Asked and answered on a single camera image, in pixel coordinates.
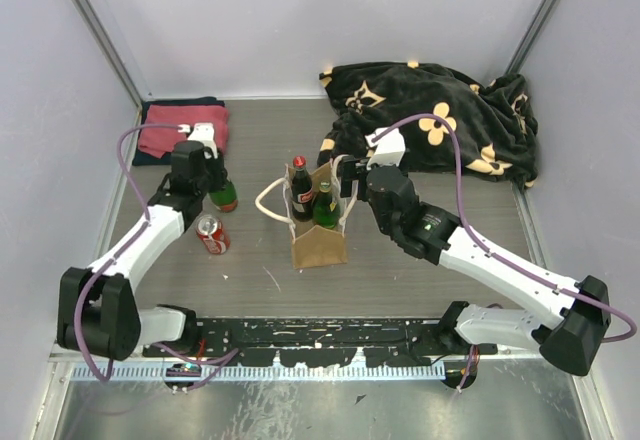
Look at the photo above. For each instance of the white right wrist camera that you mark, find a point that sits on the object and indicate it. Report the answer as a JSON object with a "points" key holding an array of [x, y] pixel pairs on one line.
{"points": [[387, 151]]}

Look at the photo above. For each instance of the brown canvas bag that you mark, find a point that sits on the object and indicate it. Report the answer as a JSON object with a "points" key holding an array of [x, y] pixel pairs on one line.
{"points": [[313, 245]]}

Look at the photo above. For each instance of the white slotted cable duct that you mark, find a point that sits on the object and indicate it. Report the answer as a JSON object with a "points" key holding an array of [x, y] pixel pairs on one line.
{"points": [[355, 372]]}

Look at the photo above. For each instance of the dark navy folded cloth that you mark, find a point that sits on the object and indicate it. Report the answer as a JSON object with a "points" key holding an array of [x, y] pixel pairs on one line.
{"points": [[141, 159]]}

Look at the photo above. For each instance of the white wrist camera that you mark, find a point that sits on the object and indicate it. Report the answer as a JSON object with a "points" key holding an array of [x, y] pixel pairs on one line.
{"points": [[387, 151], [203, 133]]}

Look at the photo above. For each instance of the green glass bottle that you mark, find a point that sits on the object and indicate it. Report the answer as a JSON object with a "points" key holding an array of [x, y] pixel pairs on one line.
{"points": [[326, 211], [224, 199]]}

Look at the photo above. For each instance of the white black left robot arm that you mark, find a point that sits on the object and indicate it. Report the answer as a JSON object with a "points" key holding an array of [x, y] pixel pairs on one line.
{"points": [[97, 308]]}

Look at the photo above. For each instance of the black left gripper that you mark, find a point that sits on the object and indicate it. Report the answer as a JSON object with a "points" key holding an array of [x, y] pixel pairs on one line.
{"points": [[218, 164]]}

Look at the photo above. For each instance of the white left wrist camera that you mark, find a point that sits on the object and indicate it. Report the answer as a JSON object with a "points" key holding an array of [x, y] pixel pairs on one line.
{"points": [[203, 133]]}

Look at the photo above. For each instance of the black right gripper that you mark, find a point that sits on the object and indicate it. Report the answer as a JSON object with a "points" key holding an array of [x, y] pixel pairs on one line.
{"points": [[354, 168]]}

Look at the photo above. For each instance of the red soda can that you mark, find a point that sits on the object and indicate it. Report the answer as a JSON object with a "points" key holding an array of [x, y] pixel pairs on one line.
{"points": [[211, 232]]}

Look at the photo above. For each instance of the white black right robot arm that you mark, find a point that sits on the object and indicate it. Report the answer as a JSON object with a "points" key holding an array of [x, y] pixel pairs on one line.
{"points": [[562, 319]]}

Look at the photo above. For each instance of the dark cola bottle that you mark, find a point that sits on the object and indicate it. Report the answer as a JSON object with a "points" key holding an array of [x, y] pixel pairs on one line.
{"points": [[301, 191]]}

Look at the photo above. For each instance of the black floral blanket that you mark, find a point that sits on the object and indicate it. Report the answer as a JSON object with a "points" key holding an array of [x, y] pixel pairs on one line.
{"points": [[491, 126]]}

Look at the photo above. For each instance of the red folded cloth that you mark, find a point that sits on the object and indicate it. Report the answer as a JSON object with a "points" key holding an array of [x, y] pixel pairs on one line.
{"points": [[159, 141]]}

